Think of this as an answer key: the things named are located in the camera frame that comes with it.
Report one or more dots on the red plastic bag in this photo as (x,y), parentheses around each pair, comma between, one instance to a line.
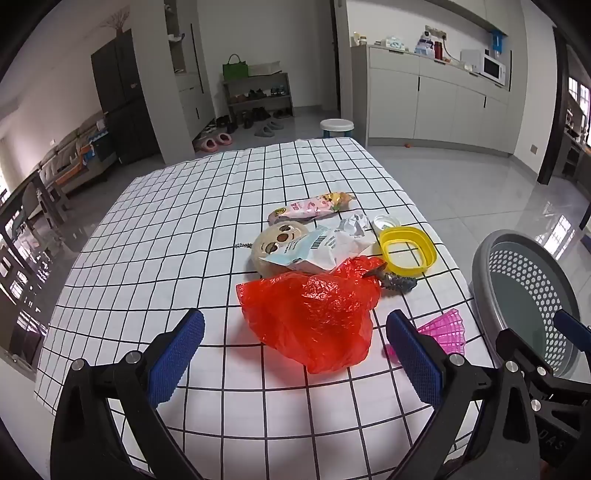
(314,314)

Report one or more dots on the red bottle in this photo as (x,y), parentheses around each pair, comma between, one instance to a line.
(438,50)

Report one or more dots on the grey shoe rack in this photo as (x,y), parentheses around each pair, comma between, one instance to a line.
(277,104)

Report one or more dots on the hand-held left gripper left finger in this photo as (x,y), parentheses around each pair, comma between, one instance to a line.
(175,355)

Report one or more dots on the green handbag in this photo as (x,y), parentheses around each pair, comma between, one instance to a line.
(235,69)

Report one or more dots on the grey knotted cloth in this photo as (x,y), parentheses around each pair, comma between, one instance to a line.
(399,281)

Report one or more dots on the white and blue snack packet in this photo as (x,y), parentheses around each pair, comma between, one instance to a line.
(323,249)

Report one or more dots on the white round lid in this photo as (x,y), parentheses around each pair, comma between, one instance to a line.
(385,223)

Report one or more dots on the beige plush toy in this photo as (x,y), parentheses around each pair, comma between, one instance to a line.
(270,244)

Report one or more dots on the flat white box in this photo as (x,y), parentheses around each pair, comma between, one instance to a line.
(264,69)

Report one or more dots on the grey sofa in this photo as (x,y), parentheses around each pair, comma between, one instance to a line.
(64,161)

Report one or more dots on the black and white checked tablecloth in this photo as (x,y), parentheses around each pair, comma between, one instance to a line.
(184,230)

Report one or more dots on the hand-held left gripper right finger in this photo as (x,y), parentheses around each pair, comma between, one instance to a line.
(413,357)

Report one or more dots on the white built-in cabinet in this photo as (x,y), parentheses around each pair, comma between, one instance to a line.
(184,101)

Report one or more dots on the tissue box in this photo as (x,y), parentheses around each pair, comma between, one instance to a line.
(395,44)

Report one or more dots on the pink snack wrapper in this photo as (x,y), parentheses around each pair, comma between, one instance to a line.
(309,207)

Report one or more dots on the dark chair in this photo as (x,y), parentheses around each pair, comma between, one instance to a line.
(41,203)

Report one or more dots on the pink slipper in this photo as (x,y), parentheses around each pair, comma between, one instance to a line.
(207,144)
(224,138)

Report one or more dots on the tall black cabinet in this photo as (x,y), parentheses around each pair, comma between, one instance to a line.
(124,101)

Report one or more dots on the grey slipper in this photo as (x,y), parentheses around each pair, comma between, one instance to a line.
(276,123)
(264,131)

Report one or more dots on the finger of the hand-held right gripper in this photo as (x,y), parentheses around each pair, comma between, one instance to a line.
(526,353)
(575,325)

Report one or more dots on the blue wall dispenser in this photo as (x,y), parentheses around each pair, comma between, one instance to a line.
(497,40)

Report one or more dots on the white microwave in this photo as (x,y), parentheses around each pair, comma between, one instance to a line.
(491,69)

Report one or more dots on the grey perforated basket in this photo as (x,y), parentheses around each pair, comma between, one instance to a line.
(485,277)

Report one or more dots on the pink ribbed plastic piece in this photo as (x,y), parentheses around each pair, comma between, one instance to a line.
(443,327)

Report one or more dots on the white and teal stool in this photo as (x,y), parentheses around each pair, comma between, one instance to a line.
(336,125)

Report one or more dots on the yellow plastic container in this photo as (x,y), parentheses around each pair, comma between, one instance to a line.
(430,254)

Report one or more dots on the grey counter cabinet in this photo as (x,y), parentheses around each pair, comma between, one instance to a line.
(397,106)

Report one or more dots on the silver paper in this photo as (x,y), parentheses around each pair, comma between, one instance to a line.
(353,224)

